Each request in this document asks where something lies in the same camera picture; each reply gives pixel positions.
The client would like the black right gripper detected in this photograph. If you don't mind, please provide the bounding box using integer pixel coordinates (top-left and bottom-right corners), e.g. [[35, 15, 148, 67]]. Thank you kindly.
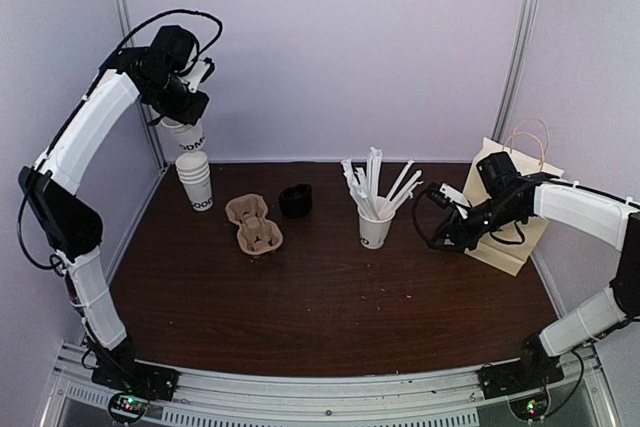
[[429, 195, 524, 253]]

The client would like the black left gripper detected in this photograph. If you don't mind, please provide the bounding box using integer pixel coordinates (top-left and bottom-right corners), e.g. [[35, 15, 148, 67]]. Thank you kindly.
[[147, 69, 211, 126]]

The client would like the white paper coffee cup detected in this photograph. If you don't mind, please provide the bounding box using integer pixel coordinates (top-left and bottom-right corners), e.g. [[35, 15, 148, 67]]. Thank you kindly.
[[160, 117, 206, 153]]

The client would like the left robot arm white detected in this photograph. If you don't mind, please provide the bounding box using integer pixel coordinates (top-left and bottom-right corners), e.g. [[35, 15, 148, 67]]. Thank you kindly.
[[19, 47, 215, 352]]

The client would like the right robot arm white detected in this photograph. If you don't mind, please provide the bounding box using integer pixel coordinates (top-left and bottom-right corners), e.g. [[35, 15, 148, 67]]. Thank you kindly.
[[427, 173, 639, 389]]

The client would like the brown paper takeout bag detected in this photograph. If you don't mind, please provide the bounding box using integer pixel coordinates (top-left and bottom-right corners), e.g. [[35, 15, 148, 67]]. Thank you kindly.
[[463, 118, 564, 276]]

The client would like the stack of white paper cups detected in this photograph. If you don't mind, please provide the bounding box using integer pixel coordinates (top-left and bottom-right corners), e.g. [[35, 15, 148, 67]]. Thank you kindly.
[[175, 151, 213, 212]]

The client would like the white cup holding straws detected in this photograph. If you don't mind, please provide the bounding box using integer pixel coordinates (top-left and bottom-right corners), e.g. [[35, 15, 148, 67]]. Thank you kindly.
[[358, 209, 395, 250]]

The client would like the stack of black cup lids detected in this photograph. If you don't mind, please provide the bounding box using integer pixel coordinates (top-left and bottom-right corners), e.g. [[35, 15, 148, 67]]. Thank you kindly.
[[278, 183, 313, 219]]

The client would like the brown pulp cup carrier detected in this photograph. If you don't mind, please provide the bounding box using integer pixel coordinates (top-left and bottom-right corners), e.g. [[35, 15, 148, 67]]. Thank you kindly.
[[225, 193, 284, 257]]

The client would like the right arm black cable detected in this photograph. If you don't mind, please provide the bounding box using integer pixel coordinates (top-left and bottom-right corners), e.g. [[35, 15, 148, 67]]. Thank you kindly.
[[410, 184, 466, 252]]

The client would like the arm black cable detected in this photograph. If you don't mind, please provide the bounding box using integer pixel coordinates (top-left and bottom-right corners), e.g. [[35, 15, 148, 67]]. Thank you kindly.
[[97, 14, 224, 73], [410, 184, 466, 252]]

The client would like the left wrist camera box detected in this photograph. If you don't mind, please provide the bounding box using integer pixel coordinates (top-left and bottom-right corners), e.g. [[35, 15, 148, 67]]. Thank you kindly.
[[150, 25, 199, 74]]

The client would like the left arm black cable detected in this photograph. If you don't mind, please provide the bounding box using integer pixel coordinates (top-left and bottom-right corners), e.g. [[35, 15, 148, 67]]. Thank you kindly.
[[97, 14, 224, 73]]

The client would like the left aluminium corner post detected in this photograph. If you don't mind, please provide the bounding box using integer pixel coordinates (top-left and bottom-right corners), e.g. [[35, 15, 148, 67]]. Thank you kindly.
[[114, 0, 167, 173]]

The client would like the aluminium corner post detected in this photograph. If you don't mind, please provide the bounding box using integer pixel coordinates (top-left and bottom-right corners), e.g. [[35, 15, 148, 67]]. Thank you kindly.
[[114, 0, 167, 173], [491, 0, 539, 141]]

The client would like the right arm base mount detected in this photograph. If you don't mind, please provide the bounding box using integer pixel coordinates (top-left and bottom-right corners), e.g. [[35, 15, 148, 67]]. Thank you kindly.
[[477, 334, 564, 423]]

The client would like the right aluminium corner post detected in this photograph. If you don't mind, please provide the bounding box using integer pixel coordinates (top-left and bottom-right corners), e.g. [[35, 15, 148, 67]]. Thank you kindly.
[[491, 0, 539, 141]]

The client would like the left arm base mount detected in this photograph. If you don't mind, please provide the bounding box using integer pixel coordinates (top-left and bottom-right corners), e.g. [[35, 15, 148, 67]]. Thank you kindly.
[[81, 335, 179, 426]]

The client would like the aluminium front rail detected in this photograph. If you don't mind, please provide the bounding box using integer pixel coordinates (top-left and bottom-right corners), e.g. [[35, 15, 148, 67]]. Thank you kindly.
[[41, 341, 616, 427]]

